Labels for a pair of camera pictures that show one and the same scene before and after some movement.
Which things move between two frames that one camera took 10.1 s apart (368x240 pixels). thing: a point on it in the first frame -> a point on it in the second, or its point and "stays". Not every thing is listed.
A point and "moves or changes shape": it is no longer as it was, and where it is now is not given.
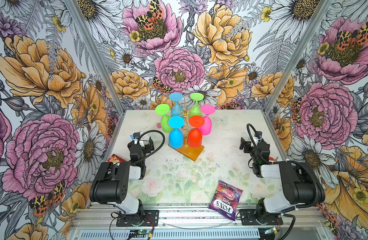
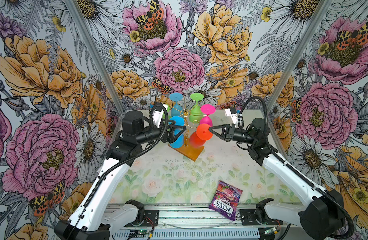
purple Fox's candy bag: x=226 y=200 stays
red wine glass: x=195 y=136 moves or changes shape
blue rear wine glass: x=176 y=109 stays
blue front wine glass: x=176 y=135 stays
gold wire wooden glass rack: x=190 y=152 stays
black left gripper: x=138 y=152 -> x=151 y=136
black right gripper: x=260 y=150 -> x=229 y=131
